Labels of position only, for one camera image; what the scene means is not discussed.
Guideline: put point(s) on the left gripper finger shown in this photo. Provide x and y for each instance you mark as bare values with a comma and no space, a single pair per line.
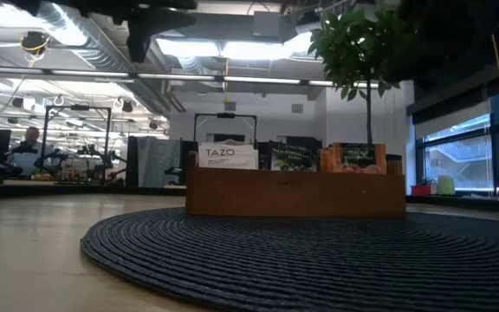
145,26
171,3

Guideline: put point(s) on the white orange Tazo tea packet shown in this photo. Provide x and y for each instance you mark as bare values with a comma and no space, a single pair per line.
228,156

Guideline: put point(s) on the blackcurrant tea packet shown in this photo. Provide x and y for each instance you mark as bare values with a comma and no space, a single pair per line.
295,157

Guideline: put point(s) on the wooden tea box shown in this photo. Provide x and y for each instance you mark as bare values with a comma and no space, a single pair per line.
297,193

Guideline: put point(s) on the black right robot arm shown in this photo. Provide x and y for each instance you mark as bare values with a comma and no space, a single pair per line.
462,34

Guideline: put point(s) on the grey ceiling unit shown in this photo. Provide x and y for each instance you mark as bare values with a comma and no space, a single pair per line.
267,24

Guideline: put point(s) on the grey fabric partition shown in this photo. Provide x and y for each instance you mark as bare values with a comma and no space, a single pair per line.
154,160

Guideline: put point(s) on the person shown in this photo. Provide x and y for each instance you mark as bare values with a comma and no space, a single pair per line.
30,151

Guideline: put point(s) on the green leafy tree plant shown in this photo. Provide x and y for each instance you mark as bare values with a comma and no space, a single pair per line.
353,47

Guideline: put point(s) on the round dark woven placemat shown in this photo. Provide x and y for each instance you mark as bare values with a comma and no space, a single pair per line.
297,264

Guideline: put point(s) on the red box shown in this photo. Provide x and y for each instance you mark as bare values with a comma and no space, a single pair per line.
420,190

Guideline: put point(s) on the pale green container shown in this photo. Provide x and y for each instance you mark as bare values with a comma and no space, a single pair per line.
446,186

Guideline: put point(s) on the large ribbed ceiling duct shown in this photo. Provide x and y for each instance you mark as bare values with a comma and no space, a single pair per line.
85,43

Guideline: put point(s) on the black frame robot station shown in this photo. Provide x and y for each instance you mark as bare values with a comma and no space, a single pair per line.
225,115
59,107

